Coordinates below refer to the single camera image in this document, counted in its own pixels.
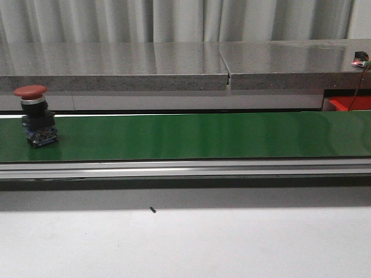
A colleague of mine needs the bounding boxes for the green conveyor belt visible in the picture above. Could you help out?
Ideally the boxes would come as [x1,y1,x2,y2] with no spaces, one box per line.
[1,111,370,163]

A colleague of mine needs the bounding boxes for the grey curtain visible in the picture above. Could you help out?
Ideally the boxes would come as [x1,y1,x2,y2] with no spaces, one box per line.
[1,1,370,43]

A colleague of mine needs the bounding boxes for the red tray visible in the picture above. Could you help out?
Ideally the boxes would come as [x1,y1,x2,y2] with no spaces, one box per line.
[329,96,371,111]

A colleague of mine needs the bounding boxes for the grey granite counter slab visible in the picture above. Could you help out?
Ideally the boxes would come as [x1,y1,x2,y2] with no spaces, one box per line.
[1,39,370,92]

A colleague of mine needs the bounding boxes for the red push button switch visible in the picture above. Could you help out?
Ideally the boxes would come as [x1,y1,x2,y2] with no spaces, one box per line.
[14,85,58,148]

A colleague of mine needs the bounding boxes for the red and black wire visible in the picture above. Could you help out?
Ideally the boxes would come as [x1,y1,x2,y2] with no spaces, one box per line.
[347,65,370,112]

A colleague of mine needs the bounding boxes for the aluminium conveyor frame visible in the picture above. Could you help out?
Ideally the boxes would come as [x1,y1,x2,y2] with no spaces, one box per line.
[1,158,370,181]

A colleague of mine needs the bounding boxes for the small green circuit board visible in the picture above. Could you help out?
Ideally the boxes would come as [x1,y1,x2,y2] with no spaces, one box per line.
[351,51,370,68]

